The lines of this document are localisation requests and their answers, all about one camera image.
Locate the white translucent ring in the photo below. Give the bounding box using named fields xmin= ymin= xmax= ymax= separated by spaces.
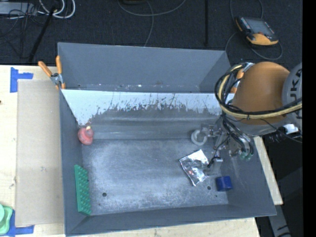
xmin=191 ymin=129 xmax=208 ymax=146

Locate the grey metal bin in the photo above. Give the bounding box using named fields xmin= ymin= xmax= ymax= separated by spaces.
xmin=57 ymin=42 xmax=277 ymax=237

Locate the pale wood flat board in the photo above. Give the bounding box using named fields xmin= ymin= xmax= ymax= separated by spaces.
xmin=15 ymin=79 xmax=66 ymax=228

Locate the red toy duck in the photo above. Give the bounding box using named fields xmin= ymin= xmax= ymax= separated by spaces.
xmin=77 ymin=125 xmax=95 ymax=146

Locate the silver foil packet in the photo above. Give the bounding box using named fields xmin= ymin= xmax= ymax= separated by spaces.
xmin=179 ymin=149 xmax=210 ymax=187

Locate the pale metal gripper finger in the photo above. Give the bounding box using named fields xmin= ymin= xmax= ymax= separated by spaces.
xmin=209 ymin=157 xmax=224 ymax=176
xmin=201 ymin=124 xmax=223 ymax=136

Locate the green studded flat block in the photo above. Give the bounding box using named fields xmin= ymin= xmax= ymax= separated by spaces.
xmin=74 ymin=164 xmax=92 ymax=216

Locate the blue cylinder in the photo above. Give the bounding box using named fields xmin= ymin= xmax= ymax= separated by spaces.
xmin=215 ymin=175 xmax=234 ymax=192

